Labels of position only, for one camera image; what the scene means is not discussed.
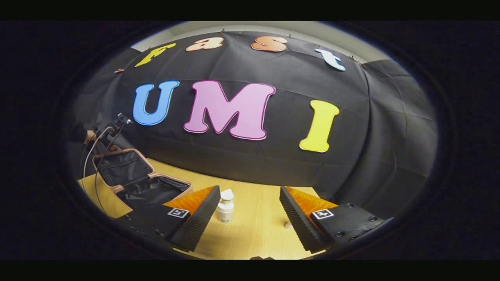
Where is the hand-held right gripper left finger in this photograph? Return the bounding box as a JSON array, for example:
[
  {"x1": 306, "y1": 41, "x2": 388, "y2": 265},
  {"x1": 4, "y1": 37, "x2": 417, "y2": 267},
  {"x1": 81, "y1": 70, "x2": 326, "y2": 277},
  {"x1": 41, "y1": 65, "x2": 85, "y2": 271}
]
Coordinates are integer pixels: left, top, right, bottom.
[{"x1": 117, "y1": 185, "x2": 221, "y2": 252}]

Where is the white cable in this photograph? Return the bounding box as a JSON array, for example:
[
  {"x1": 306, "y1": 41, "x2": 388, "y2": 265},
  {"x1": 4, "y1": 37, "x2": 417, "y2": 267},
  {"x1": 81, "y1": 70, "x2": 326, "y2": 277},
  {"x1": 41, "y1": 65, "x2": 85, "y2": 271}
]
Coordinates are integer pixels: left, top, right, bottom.
[{"x1": 82, "y1": 126, "x2": 114, "y2": 188}]

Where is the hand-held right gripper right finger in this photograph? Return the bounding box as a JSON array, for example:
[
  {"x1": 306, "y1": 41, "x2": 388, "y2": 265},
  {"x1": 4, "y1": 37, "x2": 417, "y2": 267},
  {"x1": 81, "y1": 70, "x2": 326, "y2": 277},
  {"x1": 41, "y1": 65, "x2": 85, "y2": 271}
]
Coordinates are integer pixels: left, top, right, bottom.
[{"x1": 279, "y1": 186, "x2": 395, "y2": 253}]

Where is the pink suitcase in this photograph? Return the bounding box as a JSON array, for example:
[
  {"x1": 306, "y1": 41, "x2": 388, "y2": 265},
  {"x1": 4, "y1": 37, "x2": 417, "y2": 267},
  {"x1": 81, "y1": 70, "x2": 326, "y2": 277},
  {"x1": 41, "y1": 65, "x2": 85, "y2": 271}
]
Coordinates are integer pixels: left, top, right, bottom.
[{"x1": 92, "y1": 148, "x2": 194, "y2": 209}]

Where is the white pump bottle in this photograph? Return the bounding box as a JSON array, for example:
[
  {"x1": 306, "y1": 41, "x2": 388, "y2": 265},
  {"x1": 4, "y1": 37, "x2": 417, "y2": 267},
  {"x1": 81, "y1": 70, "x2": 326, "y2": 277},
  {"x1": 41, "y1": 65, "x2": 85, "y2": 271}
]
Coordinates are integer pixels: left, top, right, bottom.
[{"x1": 217, "y1": 189, "x2": 236, "y2": 224}]

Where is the black backdrop cloth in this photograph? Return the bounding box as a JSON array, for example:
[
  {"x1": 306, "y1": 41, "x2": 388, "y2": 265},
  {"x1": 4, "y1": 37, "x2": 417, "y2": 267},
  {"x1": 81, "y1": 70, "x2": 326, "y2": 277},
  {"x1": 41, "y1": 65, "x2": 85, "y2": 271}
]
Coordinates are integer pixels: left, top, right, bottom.
[{"x1": 66, "y1": 31, "x2": 438, "y2": 219}]

